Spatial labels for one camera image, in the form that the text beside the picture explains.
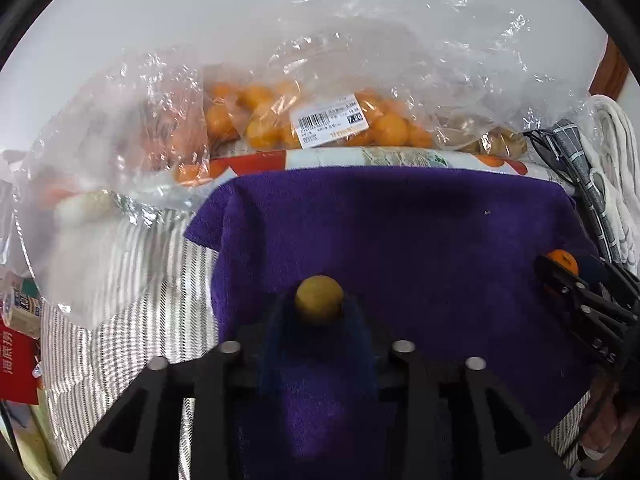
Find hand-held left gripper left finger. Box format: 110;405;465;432
60;292;306;480

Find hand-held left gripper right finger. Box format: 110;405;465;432
342;297;573;480

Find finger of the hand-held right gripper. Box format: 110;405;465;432
535;254;592;312
579;257;614;287

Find small tangerine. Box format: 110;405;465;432
545;249;580;277

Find yellow-green round fruit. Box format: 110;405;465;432
294;275;345;325

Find clear plastic bag brown fruits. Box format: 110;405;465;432
435;110;531;161

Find clear plastic bag of tangerines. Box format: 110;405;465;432
10;50;216;331

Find clear plastic bag with label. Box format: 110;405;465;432
202;0;596;161

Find pile of brown round fruits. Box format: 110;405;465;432
440;122;528;158

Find person's right hand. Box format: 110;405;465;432
582;380;640;461

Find grey checked cloth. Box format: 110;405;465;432
522;119;626;266

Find white towel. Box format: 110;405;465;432
585;95;640;281

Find purple towel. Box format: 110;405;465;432
184;164;608;480

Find grey striped quilt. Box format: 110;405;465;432
37;205;601;480

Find printed rolled cloth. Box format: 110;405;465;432
207;146;576;196

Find pile of small oranges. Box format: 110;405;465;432
205;80;436;151

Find white barcode label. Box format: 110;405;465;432
290;105;371;150

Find pile of large tangerines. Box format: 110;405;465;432
145;95;211;186

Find plastic bottle with beige label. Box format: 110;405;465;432
0;290;43;340

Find red box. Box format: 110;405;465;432
0;330;43;406

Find brown wooden frame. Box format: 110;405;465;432
587;35;631;98

